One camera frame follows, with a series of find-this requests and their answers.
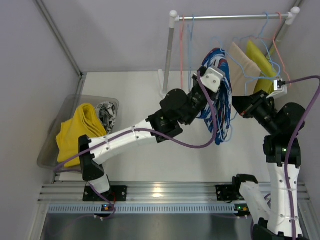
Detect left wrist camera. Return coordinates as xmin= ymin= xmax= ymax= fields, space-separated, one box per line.
xmin=200 ymin=67 xmax=226 ymax=94

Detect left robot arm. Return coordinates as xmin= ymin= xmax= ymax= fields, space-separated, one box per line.
xmin=78 ymin=67 xmax=226 ymax=195

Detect newspaper print trousers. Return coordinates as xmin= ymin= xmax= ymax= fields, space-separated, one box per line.
xmin=95 ymin=101 xmax=117 ymax=134

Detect blue patterned garment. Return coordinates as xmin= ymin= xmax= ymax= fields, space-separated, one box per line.
xmin=197 ymin=48 xmax=232 ymax=145

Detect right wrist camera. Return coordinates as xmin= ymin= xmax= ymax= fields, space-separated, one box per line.
xmin=266 ymin=78 xmax=288 ymax=100

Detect white clothes rack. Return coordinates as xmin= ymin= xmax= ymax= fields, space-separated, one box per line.
xmin=157 ymin=6 xmax=301 ymax=122

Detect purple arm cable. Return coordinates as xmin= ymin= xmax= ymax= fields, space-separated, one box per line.
xmin=53 ymin=70 xmax=221 ymax=221
xmin=251 ymin=76 xmax=320 ymax=240

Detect yellow green garment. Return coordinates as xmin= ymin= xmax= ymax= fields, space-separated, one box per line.
xmin=246 ymin=40 xmax=277 ymax=94

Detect aluminium frame post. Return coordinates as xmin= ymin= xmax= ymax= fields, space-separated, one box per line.
xmin=33 ymin=0 xmax=83 ymax=79

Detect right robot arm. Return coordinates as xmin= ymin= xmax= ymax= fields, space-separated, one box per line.
xmin=232 ymin=90 xmax=305 ymax=240

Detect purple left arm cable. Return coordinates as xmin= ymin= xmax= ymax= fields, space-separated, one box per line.
xmin=53 ymin=70 xmax=221 ymax=221

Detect aluminium mounting rail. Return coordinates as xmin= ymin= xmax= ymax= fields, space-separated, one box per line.
xmin=37 ymin=181 xmax=311 ymax=202

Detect grey slotted cable duct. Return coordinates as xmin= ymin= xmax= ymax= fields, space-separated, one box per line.
xmin=47 ymin=202 xmax=250 ymax=215

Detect pink wire hanger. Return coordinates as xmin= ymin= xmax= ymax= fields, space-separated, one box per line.
xmin=270 ymin=12 xmax=291 ymax=81
xmin=179 ymin=15 xmax=185 ymax=89

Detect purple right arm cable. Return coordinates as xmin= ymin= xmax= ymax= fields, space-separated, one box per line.
xmin=251 ymin=76 xmax=320 ymax=240

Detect beige garment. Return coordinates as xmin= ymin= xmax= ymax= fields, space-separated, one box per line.
xmin=226 ymin=42 xmax=261 ymax=96

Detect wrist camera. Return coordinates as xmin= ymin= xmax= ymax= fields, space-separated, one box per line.
xmin=200 ymin=67 xmax=226 ymax=94
xmin=266 ymin=78 xmax=288 ymax=100

